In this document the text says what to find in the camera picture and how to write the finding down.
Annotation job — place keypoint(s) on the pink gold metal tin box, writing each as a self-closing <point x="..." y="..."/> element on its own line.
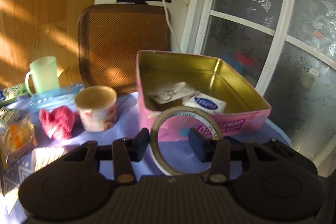
<point x="166" y="80"/>

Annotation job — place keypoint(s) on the clear blue toothbrush case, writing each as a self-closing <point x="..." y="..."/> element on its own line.
<point x="52" y="99"/>

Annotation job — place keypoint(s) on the clear blister pack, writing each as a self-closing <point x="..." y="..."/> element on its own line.
<point x="171" y="92"/>

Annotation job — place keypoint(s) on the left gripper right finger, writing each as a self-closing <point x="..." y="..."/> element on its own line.
<point x="216" y="151"/>

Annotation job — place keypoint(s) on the white frosted glass door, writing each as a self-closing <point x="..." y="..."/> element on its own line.
<point x="286" y="49"/>

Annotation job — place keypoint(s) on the clear tape roll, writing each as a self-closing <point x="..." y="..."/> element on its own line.
<point x="156" y="154"/>

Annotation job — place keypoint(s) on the large white tissue pack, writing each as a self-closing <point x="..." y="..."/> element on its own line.
<point x="43" y="156"/>

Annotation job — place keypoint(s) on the pink knitted soft item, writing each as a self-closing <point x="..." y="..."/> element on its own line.
<point x="58" y="123"/>

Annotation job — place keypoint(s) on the small green white box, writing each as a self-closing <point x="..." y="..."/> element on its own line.
<point x="8" y="116"/>

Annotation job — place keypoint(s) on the blue patterned tablecloth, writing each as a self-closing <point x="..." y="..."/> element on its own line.
<point x="177" y="152"/>

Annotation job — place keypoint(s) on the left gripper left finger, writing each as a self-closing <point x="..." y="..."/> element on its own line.
<point x="126" y="151"/>

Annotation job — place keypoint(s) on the small white tissue pack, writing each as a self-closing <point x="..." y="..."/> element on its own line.
<point x="205" y="103"/>

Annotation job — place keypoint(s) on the packaged orange snack bag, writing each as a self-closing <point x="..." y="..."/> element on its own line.
<point x="16" y="141"/>

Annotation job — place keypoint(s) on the white pink yogurt cup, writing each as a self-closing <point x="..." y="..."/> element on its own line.
<point x="97" y="108"/>

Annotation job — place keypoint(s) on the light green plastic mug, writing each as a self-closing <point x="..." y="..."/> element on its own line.
<point x="43" y="72"/>

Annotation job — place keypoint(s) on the brown woven seat cushion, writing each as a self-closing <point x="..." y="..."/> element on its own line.
<point x="109" y="38"/>

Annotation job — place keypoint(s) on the green blue toothpaste box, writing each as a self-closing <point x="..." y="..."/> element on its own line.
<point x="13" y="94"/>

